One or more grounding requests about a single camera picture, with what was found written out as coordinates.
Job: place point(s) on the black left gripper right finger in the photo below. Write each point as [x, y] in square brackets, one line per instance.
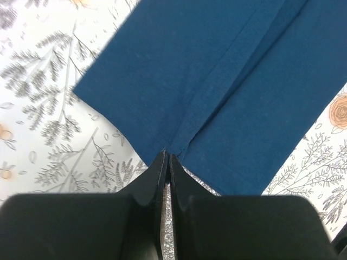
[243, 227]

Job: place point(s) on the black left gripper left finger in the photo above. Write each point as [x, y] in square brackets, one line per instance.
[121, 225]

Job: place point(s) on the dark blue t shirt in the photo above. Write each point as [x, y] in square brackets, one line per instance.
[230, 87]

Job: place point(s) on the floral patterned table cloth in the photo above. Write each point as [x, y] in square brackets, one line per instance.
[53, 142]

